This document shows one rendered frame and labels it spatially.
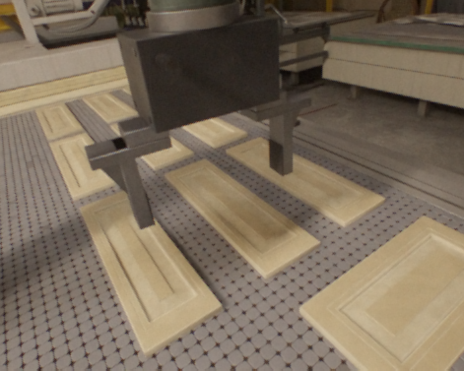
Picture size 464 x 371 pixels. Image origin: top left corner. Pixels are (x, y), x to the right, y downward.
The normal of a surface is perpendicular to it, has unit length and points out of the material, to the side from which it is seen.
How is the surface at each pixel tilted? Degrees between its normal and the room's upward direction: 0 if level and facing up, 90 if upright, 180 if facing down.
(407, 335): 12
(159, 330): 0
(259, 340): 0
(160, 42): 90
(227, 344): 0
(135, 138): 90
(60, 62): 90
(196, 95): 90
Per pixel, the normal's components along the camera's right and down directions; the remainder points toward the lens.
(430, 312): 0.03, -0.76
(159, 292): -0.09, -0.86
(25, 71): 0.55, 0.38
